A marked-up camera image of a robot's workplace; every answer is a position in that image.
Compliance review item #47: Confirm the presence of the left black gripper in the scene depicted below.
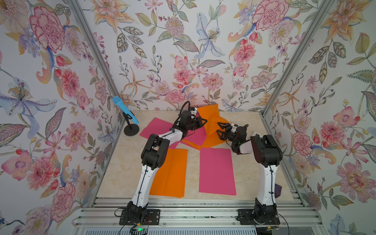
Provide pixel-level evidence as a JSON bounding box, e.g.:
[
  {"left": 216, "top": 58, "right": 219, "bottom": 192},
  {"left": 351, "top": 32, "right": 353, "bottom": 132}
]
[{"left": 184, "top": 117, "right": 207, "bottom": 131}]

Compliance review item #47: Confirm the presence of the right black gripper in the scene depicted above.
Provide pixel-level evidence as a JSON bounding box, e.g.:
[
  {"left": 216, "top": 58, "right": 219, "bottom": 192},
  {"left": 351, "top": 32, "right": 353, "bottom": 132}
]
[{"left": 216, "top": 122, "right": 239, "bottom": 146}]

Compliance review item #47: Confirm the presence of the orange paper sheet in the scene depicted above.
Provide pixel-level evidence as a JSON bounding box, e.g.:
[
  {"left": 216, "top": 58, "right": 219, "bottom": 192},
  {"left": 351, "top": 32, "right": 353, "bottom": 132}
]
[
  {"left": 181, "top": 104, "right": 229, "bottom": 150},
  {"left": 150, "top": 149, "right": 188, "bottom": 198}
]

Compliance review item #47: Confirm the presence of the pink paper sheet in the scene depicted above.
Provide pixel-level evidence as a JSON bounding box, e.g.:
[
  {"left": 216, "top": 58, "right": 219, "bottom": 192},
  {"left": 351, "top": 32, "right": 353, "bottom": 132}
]
[
  {"left": 199, "top": 148, "right": 237, "bottom": 196},
  {"left": 184, "top": 127, "right": 207, "bottom": 146}
]

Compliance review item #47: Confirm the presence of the white QR code card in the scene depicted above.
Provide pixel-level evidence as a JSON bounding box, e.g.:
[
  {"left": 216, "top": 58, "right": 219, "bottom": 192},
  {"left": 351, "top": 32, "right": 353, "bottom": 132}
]
[{"left": 251, "top": 131, "right": 263, "bottom": 137}]

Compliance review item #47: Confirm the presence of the pink paper far left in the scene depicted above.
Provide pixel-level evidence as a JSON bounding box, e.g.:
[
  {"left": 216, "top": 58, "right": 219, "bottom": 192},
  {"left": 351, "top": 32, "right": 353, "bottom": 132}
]
[{"left": 139, "top": 117, "right": 180, "bottom": 149}]

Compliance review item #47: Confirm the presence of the blue microphone on stand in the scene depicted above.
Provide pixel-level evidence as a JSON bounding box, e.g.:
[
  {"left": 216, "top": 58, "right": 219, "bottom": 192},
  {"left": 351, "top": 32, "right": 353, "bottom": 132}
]
[{"left": 112, "top": 96, "right": 140, "bottom": 136}]

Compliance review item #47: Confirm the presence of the purple cube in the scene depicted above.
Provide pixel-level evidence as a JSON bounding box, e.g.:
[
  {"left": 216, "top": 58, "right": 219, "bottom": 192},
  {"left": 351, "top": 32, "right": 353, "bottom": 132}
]
[{"left": 274, "top": 184, "right": 282, "bottom": 198}]

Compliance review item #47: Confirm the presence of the controller box green light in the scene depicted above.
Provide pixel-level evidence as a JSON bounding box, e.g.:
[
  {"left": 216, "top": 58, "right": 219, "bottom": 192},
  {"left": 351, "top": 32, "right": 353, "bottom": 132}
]
[{"left": 129, "top": 227, "right": 148, "bottom": 235}]

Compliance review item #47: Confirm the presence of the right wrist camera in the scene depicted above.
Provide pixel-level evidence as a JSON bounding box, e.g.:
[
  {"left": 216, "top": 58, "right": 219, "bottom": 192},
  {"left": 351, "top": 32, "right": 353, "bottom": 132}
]
[{"left": 231, "top": 123, "right": 238, "bottom": 133}]

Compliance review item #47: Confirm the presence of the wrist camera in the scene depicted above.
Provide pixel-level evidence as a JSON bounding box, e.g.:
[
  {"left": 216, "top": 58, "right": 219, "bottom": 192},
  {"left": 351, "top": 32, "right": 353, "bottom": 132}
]
[
  {"left": 189, "top": 107, "right": 200, "bottom": 117},
  {"left": 231, "top": 123, "right": 238, "bottom": 133}
]

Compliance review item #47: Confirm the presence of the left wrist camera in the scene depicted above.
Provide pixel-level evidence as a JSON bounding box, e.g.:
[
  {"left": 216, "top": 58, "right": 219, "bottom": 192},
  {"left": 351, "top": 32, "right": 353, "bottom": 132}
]
[{"left": 189, "top": 107, "right": 200, "bottom": 117}]

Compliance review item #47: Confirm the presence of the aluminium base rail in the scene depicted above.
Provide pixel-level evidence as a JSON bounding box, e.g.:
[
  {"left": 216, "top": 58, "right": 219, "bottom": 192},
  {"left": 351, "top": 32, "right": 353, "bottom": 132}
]
[{"left": 73, "top": 197, "right": 327, "bottom": 235}]

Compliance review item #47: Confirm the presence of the left aluminium corner post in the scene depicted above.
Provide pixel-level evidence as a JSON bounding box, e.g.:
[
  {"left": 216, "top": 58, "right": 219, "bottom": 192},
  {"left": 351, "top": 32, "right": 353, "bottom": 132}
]
[{"left": 63, "top": 1, "right": 123, "bottom": 119}]

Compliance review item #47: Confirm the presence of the aluminium corner post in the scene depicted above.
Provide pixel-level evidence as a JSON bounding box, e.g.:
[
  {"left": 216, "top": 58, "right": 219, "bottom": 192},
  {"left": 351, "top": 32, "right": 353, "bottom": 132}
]
[
  {"left": 63, "top": 1, "right": 123, "bottom": 119},
  {"left": 260, "top": 0, "right": 333, "bottom": 118}
]

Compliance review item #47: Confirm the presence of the right aluminium corner post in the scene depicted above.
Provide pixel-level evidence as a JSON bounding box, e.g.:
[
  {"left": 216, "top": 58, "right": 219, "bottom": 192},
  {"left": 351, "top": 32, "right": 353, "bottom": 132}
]
[{"left": 260, "top": 0, "right": 333, "bottom": 118}]

